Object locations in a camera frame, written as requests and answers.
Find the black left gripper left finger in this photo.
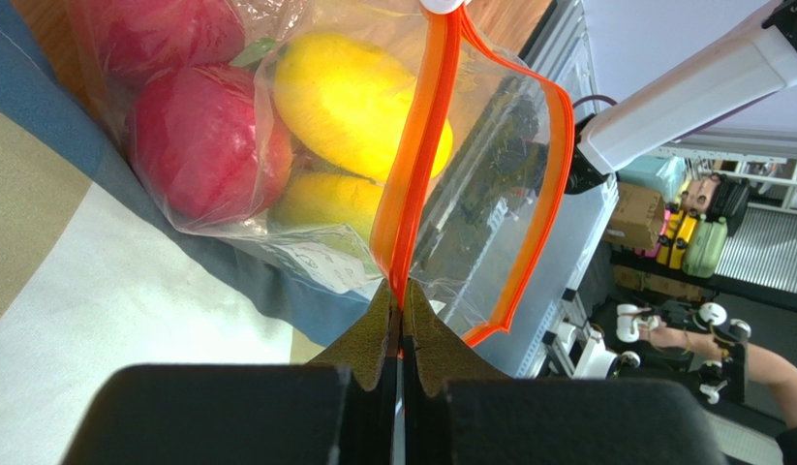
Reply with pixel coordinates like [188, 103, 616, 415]
[307, 280, 398, 464]

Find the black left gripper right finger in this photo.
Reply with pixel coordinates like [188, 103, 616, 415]
[401, 280, 508, 464]

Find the yellow mango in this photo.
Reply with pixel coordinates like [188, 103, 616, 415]
[267, 171, 383, 244]

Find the clear orange-zip bag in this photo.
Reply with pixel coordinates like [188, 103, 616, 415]
[66, 1, 574, 345]

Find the yellow lemon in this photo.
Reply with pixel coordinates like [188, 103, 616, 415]
[273, 31, 417, 183]

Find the red apple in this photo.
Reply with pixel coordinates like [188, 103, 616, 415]
[126, 63, 293, 228]

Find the red pomegranate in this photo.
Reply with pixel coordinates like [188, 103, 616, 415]
[67, 1, 246, 88]

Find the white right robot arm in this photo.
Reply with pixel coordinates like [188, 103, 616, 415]
[565, 1, 797, 195]

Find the checkered pillow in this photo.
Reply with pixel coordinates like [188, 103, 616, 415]
[0, 1, 367, 464]

